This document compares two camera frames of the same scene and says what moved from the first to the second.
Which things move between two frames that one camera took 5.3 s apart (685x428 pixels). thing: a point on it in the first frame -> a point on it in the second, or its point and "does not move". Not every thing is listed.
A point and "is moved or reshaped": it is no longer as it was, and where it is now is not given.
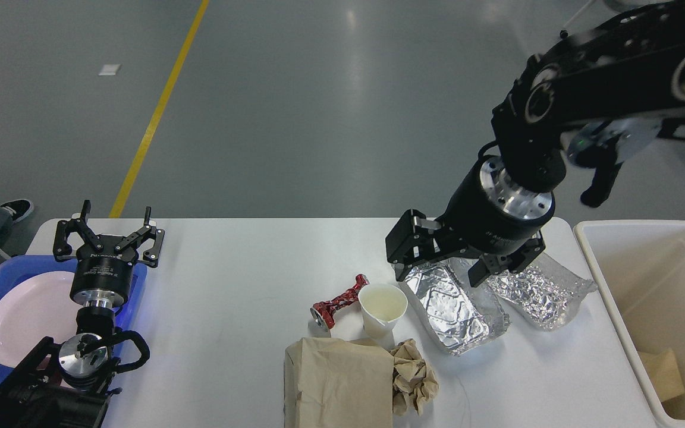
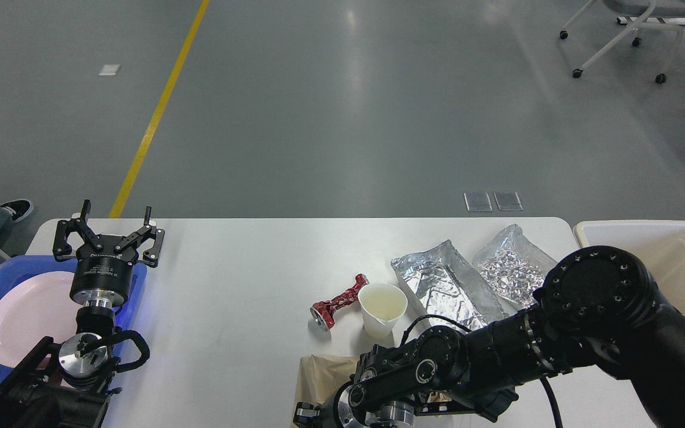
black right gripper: [484, 212] -> [330, 416]
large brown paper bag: [335, 383] is moved or reshaped
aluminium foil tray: [462, 318] does not move
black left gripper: [102, 279] does not move
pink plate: [27, 311] does not move
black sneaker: [18, 208] does not move
